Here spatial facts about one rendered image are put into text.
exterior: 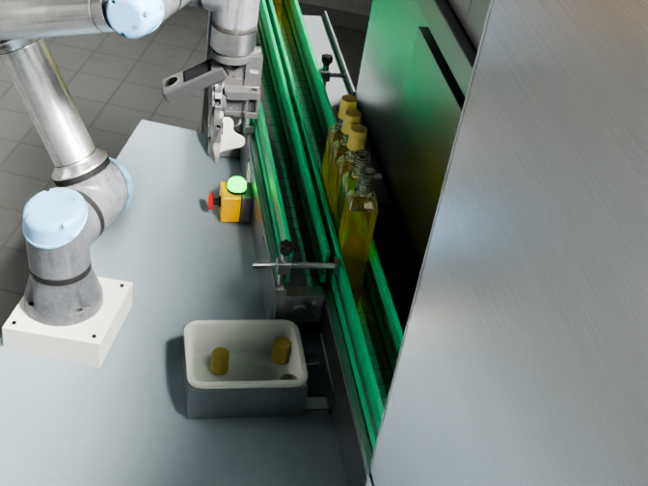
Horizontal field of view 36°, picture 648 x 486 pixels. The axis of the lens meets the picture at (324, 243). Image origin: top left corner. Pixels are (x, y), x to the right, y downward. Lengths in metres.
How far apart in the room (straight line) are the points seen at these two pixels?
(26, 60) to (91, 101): 2.33
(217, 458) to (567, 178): 1.33
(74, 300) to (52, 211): 0.19
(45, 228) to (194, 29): 3.08
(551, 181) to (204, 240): 1.73
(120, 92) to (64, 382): 2.49
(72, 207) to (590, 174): 1.43
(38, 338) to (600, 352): 1.54
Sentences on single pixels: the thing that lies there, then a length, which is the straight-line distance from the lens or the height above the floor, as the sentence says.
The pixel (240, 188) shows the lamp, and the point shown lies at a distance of 2.29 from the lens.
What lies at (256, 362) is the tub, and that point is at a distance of 1.97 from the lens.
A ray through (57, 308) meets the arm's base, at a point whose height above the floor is 0.85.
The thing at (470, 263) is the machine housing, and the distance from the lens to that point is 0.71.
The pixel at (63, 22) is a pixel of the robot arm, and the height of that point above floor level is 1.43.
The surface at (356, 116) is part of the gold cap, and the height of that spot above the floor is 1.16.
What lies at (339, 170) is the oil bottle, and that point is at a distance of 1.98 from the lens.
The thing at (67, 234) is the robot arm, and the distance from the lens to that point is 1.86.
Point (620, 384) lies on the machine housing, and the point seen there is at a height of 1.82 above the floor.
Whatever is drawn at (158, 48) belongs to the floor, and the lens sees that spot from 4.65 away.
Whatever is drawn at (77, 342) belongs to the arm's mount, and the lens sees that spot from 1.94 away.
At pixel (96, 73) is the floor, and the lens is 4.43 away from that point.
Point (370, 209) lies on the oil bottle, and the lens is 1.89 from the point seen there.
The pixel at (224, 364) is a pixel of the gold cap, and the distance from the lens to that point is 1.91.
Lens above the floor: 2.16
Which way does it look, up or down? 38 degrees down
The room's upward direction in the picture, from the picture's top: 10 degrees clockwise
